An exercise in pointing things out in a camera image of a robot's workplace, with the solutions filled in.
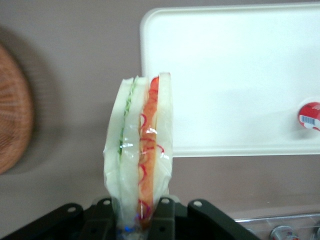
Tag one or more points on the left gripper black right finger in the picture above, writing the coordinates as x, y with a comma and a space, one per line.
200, 222

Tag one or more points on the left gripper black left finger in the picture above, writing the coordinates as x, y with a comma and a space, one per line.
62, 222

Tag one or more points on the plastic sandwich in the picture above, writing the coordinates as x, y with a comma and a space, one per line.
130, 150

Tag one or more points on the woven wicker basket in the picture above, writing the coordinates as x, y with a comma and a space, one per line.
12, 112

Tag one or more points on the white plastic tray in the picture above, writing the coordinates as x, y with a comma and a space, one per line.
225, 87

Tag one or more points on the silver topped drink can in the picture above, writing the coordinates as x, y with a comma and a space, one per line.
281, 232

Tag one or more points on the clear container with cans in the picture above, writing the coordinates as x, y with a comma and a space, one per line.
300, 223

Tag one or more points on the red white drink bottle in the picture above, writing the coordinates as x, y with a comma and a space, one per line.
310, 112

